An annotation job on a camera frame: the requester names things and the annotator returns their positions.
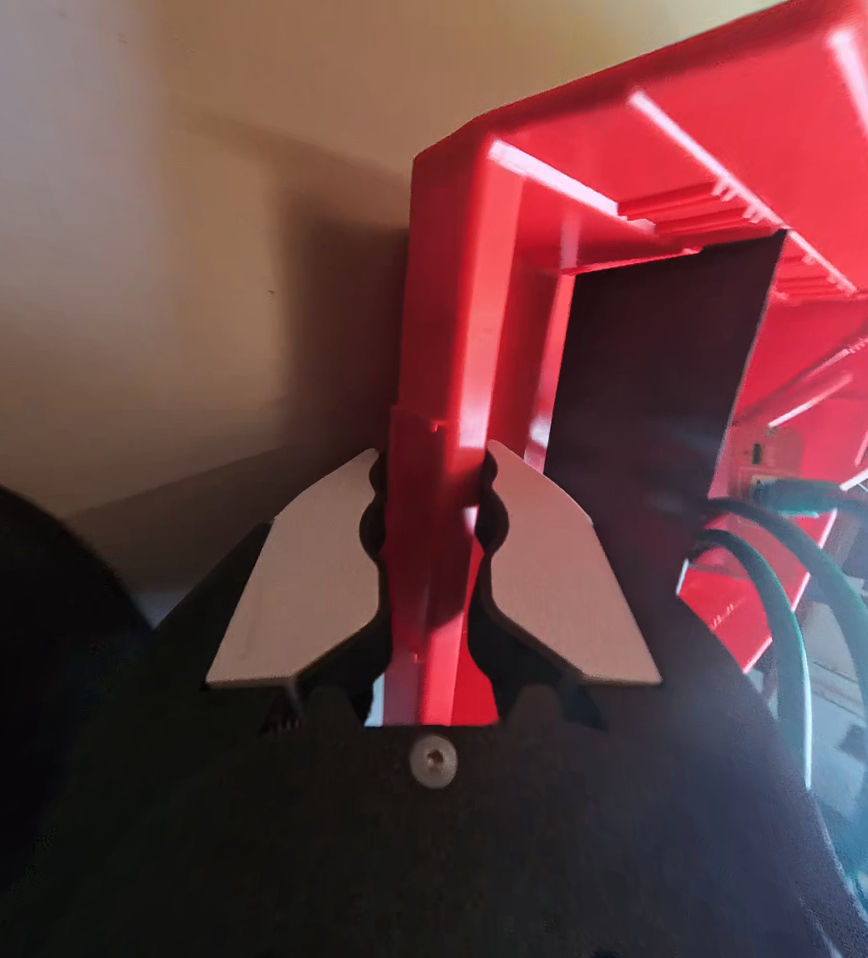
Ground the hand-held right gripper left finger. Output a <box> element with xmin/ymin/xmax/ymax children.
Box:
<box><xmin>206</xmin><ymin>449</ymin><xmax>390</xmax><ymax>688</ymax></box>

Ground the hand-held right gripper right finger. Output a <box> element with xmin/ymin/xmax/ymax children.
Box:
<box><xmin>475</xmin><ymin>440</ymin><xmax>663</xmax><ymax>686</ymax></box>

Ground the red metal network switch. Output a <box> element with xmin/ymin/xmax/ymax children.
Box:
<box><xmin>726</xmin><ymin>397</ymin><xmax>813</xmax><ymax>517</ymax></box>

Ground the green ethernet cable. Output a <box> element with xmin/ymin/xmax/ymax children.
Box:
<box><xmin>684</xmin><ymin>479</ymin><xmax>868</xmax><ymax>895</ymax></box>

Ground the red plastic bin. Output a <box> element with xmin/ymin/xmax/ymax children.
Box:
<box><xmin>385</xmin><ymin>0</ymin><xmax>868</xmax><ymax>728</ymax></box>

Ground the black bin divider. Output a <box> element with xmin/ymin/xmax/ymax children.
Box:
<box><xmin>542</xmin><ymin>231</ymin><xmax>788</xmax><ymax>504</ymax></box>

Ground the black honeycomb seat cushion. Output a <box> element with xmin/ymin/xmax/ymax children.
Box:
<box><xmin>0</xmin><ymin>468</ymin><xmax>154</xmax><ymax>899</ymax></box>

